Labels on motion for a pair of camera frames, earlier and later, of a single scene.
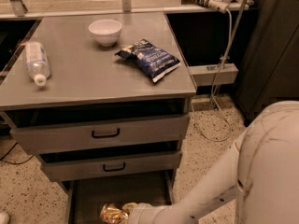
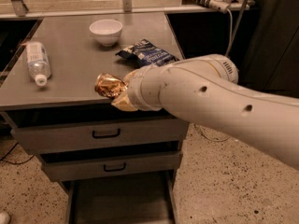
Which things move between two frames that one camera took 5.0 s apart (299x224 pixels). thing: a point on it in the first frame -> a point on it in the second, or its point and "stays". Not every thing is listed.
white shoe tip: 4,217 stays
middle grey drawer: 82,166 stays
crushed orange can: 112,214 -> 109,85
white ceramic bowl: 106,31 stays
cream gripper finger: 129,206 -> 130,76
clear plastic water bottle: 38,63 stays
